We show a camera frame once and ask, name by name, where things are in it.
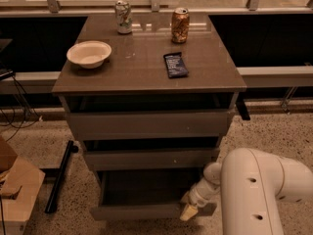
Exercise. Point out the grey bottom drawer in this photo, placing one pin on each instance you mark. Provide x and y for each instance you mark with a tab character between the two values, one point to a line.
144	193

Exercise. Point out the white green soda can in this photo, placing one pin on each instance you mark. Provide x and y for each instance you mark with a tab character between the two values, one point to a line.
123	17

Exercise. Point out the white paper bowl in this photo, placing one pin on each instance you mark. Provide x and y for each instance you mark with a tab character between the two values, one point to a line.
89	54

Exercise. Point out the grey top drawer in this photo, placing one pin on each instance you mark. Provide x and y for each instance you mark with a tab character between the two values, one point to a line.
100	126

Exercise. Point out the black metal floor bar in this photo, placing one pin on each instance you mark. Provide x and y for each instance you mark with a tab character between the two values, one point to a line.
58	174

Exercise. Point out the grey middle drawer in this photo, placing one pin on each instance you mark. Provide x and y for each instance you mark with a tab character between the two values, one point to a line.
153	159

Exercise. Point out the orange soda can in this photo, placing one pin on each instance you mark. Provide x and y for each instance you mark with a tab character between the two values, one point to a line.
180	25

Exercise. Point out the grey drawer cabinet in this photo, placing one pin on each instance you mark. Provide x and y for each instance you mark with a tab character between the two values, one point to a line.
134	79

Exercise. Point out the black bar behind cabinet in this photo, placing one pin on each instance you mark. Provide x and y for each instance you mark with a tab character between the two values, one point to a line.
241	107

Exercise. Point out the dark blue snack packet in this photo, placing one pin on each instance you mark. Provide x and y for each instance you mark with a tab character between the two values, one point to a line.
175	65

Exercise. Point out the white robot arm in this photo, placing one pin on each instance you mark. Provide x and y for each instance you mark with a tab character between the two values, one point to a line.
250	183

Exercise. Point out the grey drawer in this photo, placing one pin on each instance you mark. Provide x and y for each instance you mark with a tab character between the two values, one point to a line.
144	193
153	159
100	126

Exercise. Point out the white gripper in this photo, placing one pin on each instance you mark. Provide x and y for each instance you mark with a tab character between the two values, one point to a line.
197	197

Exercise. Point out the cardboard box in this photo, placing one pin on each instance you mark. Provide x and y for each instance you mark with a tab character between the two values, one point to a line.
20	185

